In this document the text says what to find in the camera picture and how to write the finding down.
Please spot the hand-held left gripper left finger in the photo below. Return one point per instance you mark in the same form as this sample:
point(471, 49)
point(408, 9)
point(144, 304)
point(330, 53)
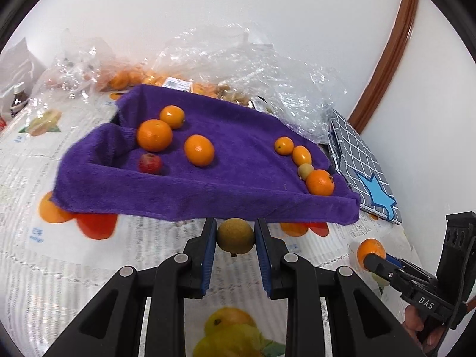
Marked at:
point(208, 267)

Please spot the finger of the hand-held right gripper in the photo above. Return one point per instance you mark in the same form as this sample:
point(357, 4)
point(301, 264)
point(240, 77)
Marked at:
point(383, 271)
point(412, 272)

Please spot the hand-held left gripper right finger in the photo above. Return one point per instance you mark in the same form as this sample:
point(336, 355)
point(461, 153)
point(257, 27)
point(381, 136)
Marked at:
point(264, 267)

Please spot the medium orange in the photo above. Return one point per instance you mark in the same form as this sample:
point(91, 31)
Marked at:
point(369, 247)
point(319, 183)
point(172, 116)

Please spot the brown longan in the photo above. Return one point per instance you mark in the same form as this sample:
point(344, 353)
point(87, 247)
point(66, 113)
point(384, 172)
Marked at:
point(235, 236)

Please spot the small green-yellow fruit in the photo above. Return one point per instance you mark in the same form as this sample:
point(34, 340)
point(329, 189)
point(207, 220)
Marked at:
point(305, 171)

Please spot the oval orange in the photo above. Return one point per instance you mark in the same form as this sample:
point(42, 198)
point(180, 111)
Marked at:
point(199, 150)

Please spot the small orange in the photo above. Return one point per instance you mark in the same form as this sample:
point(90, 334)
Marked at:
point(301, 155)
point(284, 145)

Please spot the small red fruit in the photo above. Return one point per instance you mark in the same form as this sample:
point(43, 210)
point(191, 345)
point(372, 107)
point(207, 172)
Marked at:
point(150, 163)

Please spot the large orange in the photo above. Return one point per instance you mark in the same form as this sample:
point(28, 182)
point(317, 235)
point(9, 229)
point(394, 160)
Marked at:
point(154, 135)

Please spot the person's right hand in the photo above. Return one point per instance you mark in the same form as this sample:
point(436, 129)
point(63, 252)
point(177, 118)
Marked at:
point(412, 319)

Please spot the purple towel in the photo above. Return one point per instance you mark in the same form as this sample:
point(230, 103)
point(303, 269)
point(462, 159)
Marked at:
point(230, 186)

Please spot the grey checked cushion blue star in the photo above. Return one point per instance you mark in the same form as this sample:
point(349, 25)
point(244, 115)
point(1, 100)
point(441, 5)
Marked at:
point(353, 148)

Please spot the pile of bagged longans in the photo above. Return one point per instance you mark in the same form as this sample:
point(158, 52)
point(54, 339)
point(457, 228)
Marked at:
point(234, 95)

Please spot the large clear plastic bag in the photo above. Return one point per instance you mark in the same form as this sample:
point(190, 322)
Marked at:
point(279, 74)

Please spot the pile of bagged oranges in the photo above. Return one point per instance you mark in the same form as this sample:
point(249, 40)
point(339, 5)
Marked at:
point(160, 79)

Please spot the small clear plastic bag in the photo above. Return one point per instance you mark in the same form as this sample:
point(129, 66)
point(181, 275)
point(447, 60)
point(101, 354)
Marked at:
point(74, 70)

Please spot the dark bottle white cap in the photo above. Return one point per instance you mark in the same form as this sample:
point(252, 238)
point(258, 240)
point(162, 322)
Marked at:
point(18, 100)

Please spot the white paper bag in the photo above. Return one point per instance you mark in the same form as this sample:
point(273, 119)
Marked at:
point(18, 59)

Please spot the brown wooden door frame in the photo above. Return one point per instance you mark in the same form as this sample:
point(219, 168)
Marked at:
point(394, 44)

